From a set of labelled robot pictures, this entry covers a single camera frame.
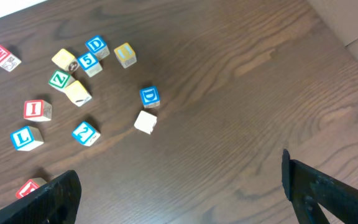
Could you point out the green Z block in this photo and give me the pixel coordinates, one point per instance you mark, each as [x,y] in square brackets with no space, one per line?
[60,80]

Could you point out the blue d block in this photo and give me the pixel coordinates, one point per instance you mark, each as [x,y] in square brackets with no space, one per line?
[98,47]
[150,97]

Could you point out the blue D block lower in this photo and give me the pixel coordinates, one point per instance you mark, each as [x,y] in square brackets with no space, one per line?
[150,97]

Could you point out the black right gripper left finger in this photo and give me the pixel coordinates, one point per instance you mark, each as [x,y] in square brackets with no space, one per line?
[55,202]

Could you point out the blue 2 block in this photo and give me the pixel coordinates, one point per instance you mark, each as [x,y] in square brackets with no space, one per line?
[85,134]

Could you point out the yellow block top right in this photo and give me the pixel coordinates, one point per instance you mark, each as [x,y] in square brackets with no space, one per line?
[66,61]

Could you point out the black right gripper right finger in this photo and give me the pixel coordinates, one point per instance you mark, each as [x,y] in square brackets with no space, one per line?
[309,190]

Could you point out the yellow 8 block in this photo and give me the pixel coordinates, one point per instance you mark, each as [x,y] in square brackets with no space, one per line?
[125,55]

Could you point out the red I block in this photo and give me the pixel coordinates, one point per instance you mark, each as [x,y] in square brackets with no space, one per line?
[37,111]

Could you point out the yellow block below Z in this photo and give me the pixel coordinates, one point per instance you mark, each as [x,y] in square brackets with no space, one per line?
[77,93]

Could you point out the red Q block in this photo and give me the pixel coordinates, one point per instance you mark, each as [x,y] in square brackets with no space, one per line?
[30,186]

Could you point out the blue D block upper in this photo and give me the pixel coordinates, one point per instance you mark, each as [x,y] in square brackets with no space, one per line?
[98,47]

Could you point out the blue 5 block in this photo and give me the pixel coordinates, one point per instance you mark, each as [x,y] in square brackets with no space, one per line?
[90,64]

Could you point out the red M block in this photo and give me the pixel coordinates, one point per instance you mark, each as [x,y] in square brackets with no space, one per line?
[8,61]

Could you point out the blue L block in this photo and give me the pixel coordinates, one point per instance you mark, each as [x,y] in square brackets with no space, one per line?
[26,138]

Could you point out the plain white block right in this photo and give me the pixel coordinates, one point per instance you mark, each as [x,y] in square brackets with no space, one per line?
[145,122]

